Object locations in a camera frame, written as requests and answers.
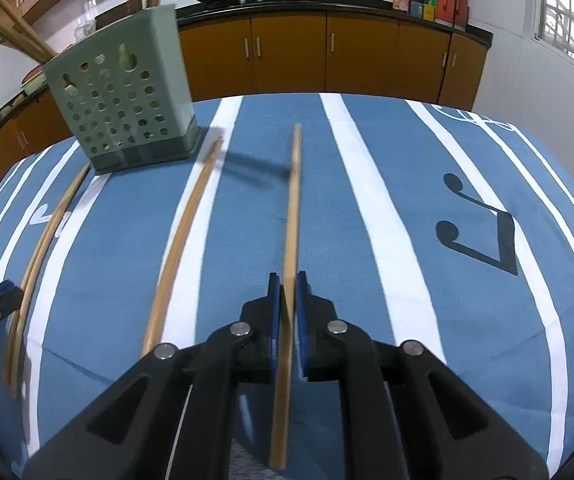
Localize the lower wooden kitchen cabinets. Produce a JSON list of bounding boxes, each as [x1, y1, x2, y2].
[[0, 4, 493, 181]]

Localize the blue white striped tablecloth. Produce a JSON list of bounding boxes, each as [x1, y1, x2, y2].
[[0, 93, 574, 471]]

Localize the green perforated utensil holder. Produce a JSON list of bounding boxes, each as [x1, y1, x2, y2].
[[42, 4, 201, 174]]

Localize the chopstick bundle left in holder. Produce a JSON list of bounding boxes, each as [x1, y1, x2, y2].
[[0, 0, 160, 65]]

